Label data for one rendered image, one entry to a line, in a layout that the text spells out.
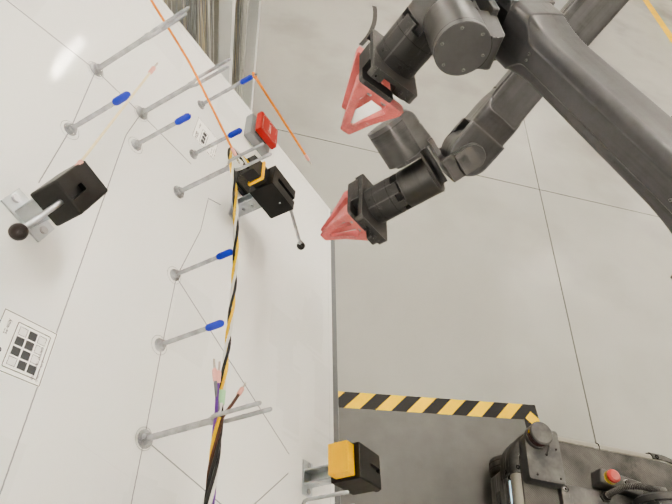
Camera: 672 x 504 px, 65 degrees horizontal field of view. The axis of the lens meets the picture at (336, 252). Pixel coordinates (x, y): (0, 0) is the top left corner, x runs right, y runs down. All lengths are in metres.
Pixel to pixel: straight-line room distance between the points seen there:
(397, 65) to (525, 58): 0.14
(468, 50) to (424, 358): 1.61
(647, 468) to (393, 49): 1.62
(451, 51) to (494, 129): 0.21
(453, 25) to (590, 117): 0.15
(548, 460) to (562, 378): 0.62
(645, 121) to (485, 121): 0.27
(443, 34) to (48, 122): 0.40
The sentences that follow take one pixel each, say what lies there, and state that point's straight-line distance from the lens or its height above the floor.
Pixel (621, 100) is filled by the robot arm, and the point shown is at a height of 1.47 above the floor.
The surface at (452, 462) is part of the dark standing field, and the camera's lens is 1.93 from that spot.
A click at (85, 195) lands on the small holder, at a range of 0.49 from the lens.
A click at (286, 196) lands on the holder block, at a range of 0.77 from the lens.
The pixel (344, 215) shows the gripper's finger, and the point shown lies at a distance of 0.77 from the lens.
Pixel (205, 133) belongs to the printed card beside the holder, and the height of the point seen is 1.17.
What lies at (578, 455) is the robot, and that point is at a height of 0.24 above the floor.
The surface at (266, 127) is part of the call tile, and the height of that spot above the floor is 1.11.
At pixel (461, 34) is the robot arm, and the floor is 1.46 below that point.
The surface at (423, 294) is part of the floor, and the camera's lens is 2.24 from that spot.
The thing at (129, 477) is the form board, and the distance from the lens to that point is 0.55.
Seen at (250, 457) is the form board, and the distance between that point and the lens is 0.69.
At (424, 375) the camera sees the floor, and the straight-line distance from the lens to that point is 2.03.
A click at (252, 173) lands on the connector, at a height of 1.19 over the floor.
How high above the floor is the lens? 1.68
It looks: 48 degrees down
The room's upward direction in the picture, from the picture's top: 16 degrees clockwise
